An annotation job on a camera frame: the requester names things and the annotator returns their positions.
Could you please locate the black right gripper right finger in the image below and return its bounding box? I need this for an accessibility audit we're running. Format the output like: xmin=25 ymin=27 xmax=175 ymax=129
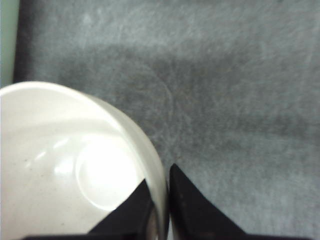
xmin=169 ymin=164 xmax=246 ymax=240

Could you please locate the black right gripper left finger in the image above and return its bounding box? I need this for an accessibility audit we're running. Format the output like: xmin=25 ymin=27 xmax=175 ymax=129
xmin=88 ymin=180 xmax=157 ymax=240

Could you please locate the grey felt table mat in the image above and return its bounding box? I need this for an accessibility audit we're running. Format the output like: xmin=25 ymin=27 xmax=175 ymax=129
xmin=14 ymin=0 xmax=320 ymax=240

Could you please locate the beige ribbed bowl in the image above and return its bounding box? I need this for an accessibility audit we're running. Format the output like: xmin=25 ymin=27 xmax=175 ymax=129
xmin=0 ymin=81 xmax=169 ymax=240

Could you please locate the mint green breakfast maker base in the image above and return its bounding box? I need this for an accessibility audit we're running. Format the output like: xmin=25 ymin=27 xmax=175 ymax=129
xmin=0 ymin=0 xmax=20 ymax=88

